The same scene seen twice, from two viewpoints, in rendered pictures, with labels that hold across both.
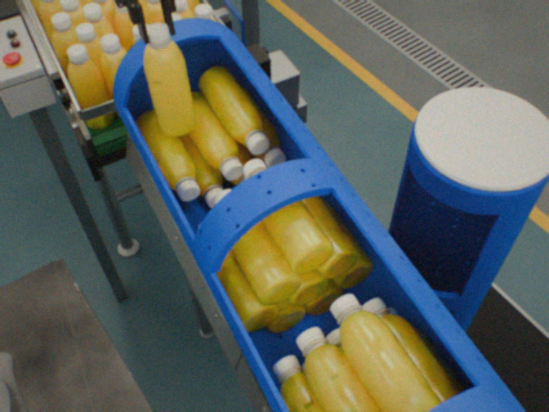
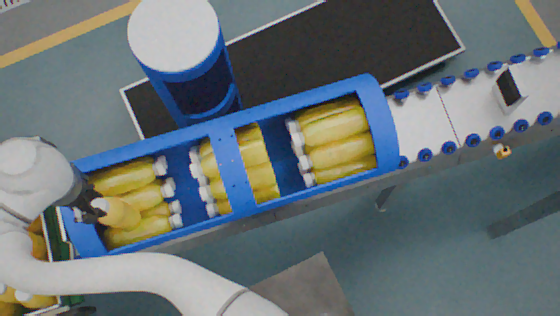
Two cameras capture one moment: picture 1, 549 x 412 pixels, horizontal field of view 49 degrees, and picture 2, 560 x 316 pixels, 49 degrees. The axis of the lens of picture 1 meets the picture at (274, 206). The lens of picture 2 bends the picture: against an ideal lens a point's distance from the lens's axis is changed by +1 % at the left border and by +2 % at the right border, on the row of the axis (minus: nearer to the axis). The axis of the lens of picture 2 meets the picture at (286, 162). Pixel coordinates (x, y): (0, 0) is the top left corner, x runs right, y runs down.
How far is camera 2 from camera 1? 0.94 m
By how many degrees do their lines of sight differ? 36
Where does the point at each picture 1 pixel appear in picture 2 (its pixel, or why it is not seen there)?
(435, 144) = (173, 61)
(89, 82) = not seen: hidden behind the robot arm
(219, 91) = (113, 184)
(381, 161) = (47, 103)
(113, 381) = (292, 277)
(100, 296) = not seen: outside the picture
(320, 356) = (318, 158)
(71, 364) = (278, 301)
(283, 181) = (227, 151)
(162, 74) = (122, 211)
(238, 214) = (239, 180)
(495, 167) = (201, 33)
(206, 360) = not seen: hidden behind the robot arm
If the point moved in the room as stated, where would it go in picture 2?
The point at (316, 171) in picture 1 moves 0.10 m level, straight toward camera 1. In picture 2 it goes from (219, 132) to (256, 141)
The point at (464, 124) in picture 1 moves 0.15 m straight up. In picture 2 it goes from (161, 38) to (149, 14)
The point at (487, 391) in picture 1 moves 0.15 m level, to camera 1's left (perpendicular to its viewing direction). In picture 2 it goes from (358, 87) to (351, 141)
